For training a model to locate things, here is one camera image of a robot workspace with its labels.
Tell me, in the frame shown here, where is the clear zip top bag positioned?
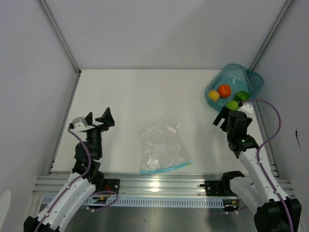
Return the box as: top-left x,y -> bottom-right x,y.
140,121 -> 193,174

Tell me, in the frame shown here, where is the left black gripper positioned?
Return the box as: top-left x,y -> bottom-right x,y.
85,108 -> 114,158

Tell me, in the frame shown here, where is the slotted cable duct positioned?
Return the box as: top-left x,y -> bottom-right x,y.
42,196 -> 224,208

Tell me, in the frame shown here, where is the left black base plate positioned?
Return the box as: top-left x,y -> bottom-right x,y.
102,179 -> 120,193

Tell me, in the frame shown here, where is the dark green toy pepper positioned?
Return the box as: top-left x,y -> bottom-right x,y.
234,91 -> 250,102

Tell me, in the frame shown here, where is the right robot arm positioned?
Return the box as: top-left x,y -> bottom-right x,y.
213,106 -> 302,232

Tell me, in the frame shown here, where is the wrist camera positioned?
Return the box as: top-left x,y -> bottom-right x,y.
238,102 -> 254,116
69,117 -> 94,132

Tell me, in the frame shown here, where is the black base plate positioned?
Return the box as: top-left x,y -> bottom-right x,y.
199,180 -> 236,197
102,179 -> 120,193

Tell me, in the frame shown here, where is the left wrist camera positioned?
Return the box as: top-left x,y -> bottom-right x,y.
69,117 -> 94,132

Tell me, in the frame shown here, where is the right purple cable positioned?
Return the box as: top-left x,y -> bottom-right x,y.
210,98 -> 296,232

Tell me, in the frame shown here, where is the light green toy fruit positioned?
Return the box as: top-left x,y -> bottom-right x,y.
226,100 -> 240,111

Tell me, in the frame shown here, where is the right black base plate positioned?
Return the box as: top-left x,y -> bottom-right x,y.
199,180 -> 236,197

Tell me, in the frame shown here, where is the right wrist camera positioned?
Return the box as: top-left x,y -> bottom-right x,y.
238,102 -> 254,116

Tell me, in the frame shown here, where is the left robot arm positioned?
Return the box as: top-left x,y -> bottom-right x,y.
23,108 -> 119,232

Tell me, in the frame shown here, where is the left frame post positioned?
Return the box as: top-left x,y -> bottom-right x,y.
37,0 -> 81,76

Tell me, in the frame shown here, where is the frame post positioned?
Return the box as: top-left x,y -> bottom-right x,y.
37,0 -> 81,76
249,0 -> 297,71

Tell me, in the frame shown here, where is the purple cable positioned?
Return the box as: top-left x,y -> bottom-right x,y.
32,127 -> 119,232
210,98 -> 296,232

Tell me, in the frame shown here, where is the yellow toy squash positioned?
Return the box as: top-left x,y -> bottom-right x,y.
208,90 -> 220,102

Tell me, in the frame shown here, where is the orange toy pumpkin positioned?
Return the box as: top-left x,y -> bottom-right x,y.
217,84 -> 231,99

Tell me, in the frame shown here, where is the right frame post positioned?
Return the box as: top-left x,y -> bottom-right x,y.
249,0 -> 297,71

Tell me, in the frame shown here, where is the aluminium mounting rail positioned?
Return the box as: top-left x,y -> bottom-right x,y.
32,173 -> 296,199

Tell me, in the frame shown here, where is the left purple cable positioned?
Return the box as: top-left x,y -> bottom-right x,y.
32,127 -> 119,232

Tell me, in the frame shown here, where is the teal plastic bin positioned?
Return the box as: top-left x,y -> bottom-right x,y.
205,64 -> 264,112

